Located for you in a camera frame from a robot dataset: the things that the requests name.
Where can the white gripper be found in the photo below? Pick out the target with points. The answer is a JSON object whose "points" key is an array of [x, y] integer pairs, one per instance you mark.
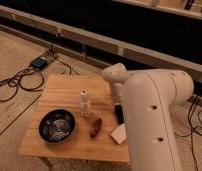
{"points": [[116, 89]]}

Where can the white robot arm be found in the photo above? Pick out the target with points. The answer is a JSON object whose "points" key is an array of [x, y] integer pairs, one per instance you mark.
{"points": [[146, 97]]}

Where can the brown red oblong object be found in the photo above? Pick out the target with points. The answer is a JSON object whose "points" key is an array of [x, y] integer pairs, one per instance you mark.
{"points": [[96, 127]]}

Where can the wooden table board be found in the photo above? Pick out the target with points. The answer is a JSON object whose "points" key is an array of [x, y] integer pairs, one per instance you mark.
{"points": [[63, 92]]}

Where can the black round bowl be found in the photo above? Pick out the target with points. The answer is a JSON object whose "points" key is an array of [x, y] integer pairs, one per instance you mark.
{"points": [[56, 126]]}

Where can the black power adapter box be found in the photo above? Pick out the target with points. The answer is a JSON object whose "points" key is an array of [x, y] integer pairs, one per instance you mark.
{"points": [[39, 63]]}

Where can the long wooden beam rail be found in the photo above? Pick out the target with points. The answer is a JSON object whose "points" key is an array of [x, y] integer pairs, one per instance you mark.
{"points": [[117, 47]]}

